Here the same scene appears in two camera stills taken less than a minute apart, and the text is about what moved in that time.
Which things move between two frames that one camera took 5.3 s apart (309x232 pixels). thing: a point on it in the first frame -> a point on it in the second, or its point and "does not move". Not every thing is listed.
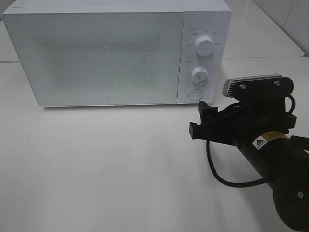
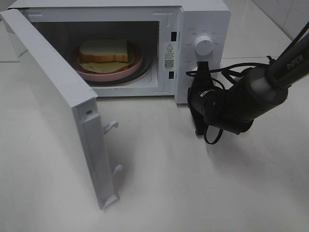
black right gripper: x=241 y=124 -> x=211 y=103
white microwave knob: x=204 y=46 does not move
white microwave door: x=100 y=58 -> x=72 y=107
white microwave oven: x=122 y=52 does not move
